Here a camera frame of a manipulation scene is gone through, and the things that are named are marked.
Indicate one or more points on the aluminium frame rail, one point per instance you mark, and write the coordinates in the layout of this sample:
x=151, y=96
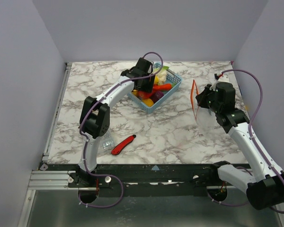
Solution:
x=52, y=132

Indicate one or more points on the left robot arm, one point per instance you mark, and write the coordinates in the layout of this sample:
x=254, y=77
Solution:
x=95, y=115

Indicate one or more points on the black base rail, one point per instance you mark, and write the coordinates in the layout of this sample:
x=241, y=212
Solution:
x=136, y=180

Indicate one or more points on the red utility knife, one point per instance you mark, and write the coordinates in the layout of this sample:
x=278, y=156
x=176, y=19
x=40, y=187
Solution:
x=118, y=148

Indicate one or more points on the yellow lemon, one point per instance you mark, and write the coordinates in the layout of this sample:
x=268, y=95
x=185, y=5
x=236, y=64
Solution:
x=156, y=80

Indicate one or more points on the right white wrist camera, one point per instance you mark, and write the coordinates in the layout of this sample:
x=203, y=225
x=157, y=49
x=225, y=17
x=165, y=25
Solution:
x=219, y=77

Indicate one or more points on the red chili pepper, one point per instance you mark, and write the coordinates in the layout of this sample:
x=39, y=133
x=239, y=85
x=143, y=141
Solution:
x=164, y=87

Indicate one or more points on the white cauliflower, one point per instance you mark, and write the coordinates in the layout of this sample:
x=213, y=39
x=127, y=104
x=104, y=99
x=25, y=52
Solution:
x=162, y=75

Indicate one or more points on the purple cabbage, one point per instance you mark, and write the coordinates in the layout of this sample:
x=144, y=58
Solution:
x=157, y=96

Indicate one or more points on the clear zip top bag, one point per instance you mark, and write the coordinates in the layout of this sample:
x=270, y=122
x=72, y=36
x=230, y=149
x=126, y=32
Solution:
x=204, y=118

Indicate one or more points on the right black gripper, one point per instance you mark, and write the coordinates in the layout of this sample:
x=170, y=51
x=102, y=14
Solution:
x=202, y=97

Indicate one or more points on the red apple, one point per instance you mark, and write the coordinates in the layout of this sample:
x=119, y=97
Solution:
x=145, y=95

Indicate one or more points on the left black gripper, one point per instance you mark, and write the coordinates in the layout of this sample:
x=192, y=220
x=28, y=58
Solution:
x=148, y=87

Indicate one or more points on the yellow orange potato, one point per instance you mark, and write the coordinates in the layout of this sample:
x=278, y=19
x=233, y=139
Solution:
x=148, y=102

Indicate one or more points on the yellow bell pepper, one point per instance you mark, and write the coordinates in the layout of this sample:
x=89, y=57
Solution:
x=135, y=92

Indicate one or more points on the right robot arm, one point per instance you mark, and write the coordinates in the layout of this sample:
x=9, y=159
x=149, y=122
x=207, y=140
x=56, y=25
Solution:
x=264, y=188

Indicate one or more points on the blue plastic basket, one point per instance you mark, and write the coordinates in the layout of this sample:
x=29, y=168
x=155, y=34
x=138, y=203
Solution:
x=173, y=79

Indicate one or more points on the clear plastic screw box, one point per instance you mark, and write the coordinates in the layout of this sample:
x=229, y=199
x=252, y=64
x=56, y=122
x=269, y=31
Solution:
x=107, y=141

